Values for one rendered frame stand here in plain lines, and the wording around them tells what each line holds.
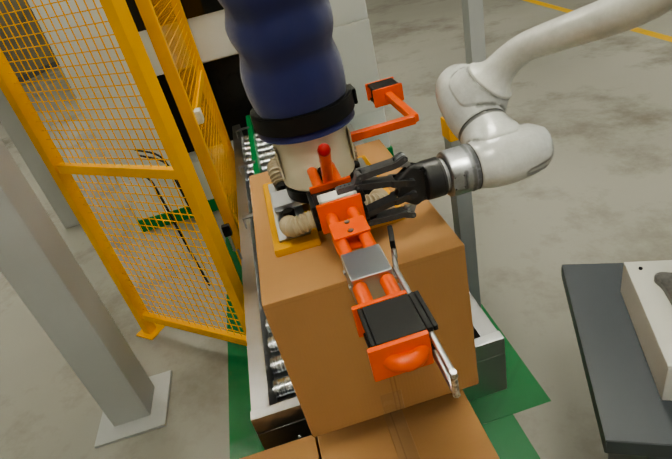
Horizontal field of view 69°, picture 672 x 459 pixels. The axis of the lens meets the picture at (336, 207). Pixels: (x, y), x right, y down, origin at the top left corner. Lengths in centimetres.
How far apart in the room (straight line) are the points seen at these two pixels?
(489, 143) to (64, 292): 156
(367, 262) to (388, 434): 70
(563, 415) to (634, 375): 86
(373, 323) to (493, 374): 93
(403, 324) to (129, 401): 186
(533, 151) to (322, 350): 55
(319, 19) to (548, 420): 157
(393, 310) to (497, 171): 40
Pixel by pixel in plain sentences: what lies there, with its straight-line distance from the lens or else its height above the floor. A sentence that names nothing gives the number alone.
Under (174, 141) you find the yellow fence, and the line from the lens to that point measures 174.
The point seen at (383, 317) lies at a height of 123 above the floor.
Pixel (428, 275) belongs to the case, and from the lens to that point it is 97.
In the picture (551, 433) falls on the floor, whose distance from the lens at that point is 199.
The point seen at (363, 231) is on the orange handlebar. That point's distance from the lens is 78.
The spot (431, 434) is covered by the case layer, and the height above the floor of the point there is 54.
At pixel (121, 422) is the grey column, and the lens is 245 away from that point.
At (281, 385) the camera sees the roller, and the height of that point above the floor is 55.
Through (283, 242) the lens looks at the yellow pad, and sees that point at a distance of 105.
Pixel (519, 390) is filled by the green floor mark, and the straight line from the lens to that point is 208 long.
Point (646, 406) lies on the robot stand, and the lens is 116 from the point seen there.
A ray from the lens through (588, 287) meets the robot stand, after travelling 137.
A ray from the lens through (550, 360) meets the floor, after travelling 218.
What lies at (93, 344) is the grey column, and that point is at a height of 47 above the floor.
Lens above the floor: 166
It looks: 31 degrees down
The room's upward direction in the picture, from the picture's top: 14 degrees counter-clockwise
